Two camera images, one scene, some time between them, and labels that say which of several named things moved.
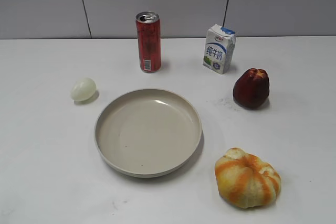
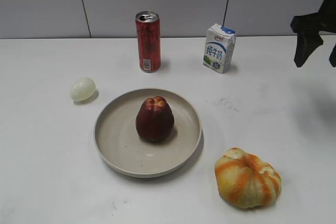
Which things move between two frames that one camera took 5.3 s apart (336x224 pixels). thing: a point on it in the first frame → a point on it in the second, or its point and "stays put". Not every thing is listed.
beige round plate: [148, 133] stays put
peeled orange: [244, 180] stays put
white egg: [83, 89] stays put
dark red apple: [252, 88] → [155, 120]
